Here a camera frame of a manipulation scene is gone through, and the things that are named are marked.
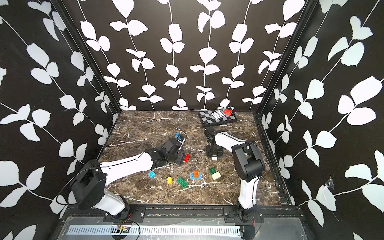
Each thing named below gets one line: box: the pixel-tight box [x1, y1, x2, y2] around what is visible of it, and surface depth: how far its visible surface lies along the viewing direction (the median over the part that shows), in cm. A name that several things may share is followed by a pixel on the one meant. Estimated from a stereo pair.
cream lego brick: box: [211, 171, 222, 181], surface depth 89 cm
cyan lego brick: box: [148, 170, 156, 179], surface depth 88 cm
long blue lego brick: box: [190, 173, 202, 180], surface depth 88 cm
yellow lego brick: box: [167, 176, 173, 185], surface depth 85 cm
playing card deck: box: [211, 110, 226, 120], surface depth 117 cm
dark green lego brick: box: [209, 167, 217, 175], surface depth 90 cm
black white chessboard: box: [198, 110, 238, 128], surface depth 116 cm
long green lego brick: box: [176, 177, 189, 189], surface depth 87 cm
